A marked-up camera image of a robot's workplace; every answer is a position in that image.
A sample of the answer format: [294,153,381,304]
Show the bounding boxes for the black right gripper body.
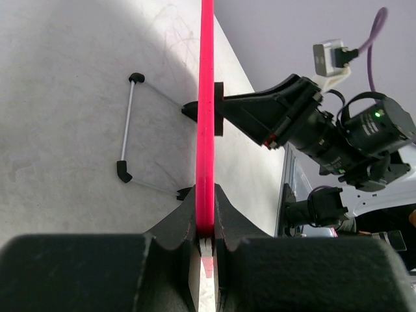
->
[276,77,345,176]

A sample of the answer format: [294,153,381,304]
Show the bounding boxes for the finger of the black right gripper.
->
[214,74,302,143]

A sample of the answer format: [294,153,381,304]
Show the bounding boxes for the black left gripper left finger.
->
[132,187,198,311]

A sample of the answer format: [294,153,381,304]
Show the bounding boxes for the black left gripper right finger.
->
[213,184,280,311]

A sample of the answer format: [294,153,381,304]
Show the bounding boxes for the red whiteboard eraser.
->
[265,135,278,150]

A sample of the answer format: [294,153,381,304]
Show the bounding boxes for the pink framed whiteboard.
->
[188,0,217,312]

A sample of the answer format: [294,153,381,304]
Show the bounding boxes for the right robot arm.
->
[214,74,415,192]

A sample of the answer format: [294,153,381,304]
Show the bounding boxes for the aluminium mounting rail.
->
[274,144,312,237]

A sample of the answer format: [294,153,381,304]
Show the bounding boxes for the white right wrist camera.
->
[311,39,351,93]

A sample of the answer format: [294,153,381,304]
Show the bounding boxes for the whiteboard wire stand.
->
[116,72,196,201]

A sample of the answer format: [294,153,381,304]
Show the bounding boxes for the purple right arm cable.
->
[311,6,389,196]

